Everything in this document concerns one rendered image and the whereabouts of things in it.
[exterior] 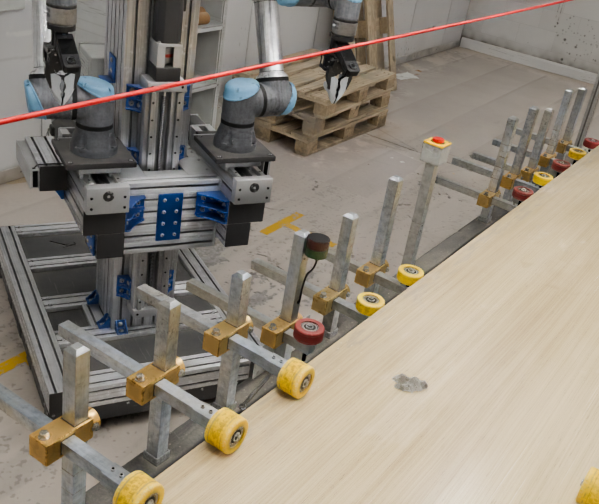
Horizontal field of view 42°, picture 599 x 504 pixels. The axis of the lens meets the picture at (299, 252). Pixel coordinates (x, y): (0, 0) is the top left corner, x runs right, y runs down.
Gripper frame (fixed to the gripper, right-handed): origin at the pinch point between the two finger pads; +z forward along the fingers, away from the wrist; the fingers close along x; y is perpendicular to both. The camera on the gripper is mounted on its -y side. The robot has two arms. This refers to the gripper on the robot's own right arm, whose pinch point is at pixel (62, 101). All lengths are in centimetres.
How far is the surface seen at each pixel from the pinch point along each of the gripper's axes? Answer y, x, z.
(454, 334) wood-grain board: -72, -90, 42
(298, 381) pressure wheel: -86, -34, 35
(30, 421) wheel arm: -82, 23, 36
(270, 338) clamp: -54, -43, 47
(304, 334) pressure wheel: -62, -49, 41
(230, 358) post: -63, -28, 44
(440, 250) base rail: 2, -145, 62
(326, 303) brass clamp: -44, -66, 46
